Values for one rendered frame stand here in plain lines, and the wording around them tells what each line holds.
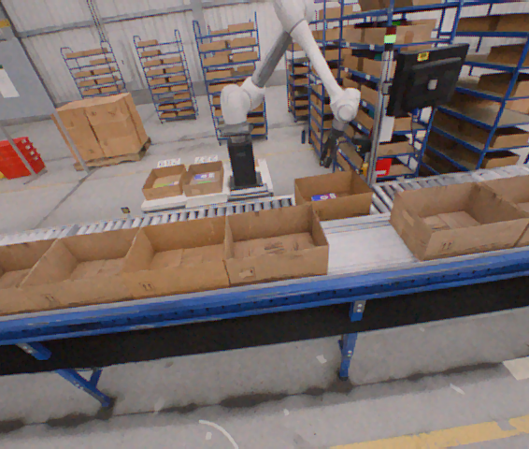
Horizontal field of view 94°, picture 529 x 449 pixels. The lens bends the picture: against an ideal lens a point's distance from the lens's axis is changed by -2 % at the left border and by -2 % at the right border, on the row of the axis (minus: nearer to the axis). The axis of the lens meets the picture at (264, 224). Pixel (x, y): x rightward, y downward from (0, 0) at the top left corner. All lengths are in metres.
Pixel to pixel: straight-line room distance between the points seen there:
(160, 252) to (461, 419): 1.78
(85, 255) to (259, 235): 0.86
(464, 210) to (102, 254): 1.80
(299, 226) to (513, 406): 1.51
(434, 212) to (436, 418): 1.09
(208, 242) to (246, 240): 0.18
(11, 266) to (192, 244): 0.92
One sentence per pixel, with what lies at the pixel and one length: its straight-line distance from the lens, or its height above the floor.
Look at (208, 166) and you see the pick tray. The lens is 2.30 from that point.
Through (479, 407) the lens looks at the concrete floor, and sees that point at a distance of 2.01.
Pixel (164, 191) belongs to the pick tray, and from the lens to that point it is 2.08.
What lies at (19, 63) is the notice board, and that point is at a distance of 5.33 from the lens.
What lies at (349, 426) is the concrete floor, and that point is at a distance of 1.76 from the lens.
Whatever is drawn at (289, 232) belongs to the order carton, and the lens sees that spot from 1.25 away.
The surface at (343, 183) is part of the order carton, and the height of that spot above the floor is 0.83.
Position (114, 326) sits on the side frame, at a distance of 1.29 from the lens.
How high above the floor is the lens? 1.70
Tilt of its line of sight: 37 degrees down
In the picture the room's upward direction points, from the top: 8 degrees counter-clockwise
